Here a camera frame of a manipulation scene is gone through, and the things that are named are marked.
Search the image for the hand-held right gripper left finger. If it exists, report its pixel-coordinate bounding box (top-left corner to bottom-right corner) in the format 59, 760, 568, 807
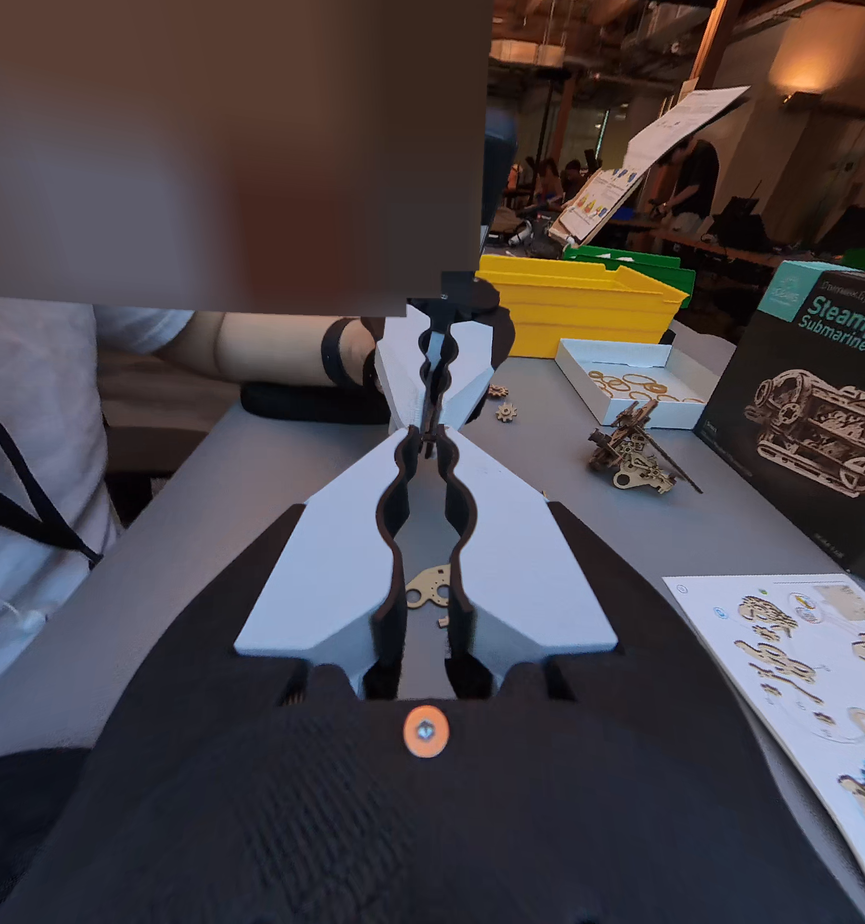
234, 426, 423, 698

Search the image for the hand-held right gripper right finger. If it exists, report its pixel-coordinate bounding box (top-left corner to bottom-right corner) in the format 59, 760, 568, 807
435, 424, 620, 698

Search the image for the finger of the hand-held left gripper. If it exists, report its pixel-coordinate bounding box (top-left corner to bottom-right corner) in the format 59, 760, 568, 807
372, 303, 435, 436
434, 321, 497, 430

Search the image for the perforated wooden plate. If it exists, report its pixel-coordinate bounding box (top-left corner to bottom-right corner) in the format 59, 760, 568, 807
405, 564, 452, 609

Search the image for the person's left forearm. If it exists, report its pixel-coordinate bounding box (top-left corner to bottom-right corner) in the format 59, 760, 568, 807
160, 310, 347, 392

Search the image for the grey desk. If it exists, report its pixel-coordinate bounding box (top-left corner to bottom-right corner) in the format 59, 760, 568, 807
0, 321, 865, 924

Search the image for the person's left hand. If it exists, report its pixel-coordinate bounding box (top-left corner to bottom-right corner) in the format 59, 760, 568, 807
339, 321, 383, 384

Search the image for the black honeycomb cushion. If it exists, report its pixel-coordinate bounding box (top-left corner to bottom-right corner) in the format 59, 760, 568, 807
240, 381, 394, 426

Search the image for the white cardboard tray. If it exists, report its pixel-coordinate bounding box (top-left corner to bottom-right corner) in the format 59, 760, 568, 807
554, 337, 723, 431

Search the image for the yellow plastic bin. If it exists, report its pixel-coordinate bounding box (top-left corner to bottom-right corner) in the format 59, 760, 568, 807
476, 253, 690, 360

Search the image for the dark blue panel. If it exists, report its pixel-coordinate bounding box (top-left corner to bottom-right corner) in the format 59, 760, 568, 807
483, 108, 521, 229

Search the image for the half-built wooden model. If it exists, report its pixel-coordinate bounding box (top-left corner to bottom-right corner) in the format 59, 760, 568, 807
587, 399, 705, 496

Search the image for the colourful printed sheet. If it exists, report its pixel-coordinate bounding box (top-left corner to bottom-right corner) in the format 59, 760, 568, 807
548, 167, 647, 247

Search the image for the pile of tan rubber bands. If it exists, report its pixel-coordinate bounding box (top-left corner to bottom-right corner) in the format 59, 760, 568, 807
587, 369, 705, 406

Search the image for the white info sheet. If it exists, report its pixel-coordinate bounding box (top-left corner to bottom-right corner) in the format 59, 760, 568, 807
623, 85, 751, 179

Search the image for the wooden background table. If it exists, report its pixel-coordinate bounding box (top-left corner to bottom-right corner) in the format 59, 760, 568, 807
649, 227, 841, 270

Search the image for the white instruction booklet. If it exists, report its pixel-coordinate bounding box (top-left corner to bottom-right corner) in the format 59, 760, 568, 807
662, 574, 865, 922

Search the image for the black model kit box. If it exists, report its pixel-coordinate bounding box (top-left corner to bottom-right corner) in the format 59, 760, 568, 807
694, 260, 865, 583

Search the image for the metal ceiling duct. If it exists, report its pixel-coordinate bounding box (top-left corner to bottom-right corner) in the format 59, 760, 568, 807
490, 39, 568, 70

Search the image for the black lanyard strap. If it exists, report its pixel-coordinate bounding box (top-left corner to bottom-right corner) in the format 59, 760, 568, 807
0, 372, 106, 571

